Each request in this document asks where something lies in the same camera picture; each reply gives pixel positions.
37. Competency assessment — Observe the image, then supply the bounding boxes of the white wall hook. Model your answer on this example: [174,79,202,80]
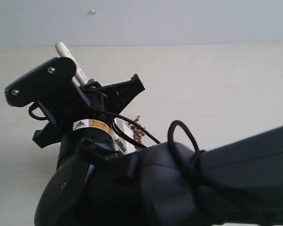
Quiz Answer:
[89,9,97,15]

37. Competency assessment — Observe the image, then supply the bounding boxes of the wooden paint brush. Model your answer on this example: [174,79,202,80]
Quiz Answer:
[55,41,89,87]

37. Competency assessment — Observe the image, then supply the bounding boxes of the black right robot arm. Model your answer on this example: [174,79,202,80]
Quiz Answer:
[33,73,283,226]

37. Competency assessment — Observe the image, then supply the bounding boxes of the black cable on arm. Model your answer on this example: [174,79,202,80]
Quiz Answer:
[28,103,241,212]

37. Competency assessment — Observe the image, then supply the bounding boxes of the brown pellets and white crumbs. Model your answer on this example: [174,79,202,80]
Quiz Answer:
[127,114,145,144]

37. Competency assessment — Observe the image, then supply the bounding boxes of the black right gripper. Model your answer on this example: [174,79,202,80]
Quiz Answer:
[32,73,146,170]

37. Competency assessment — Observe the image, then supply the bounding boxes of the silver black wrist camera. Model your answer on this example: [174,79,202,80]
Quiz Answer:
[4,57,76,107]

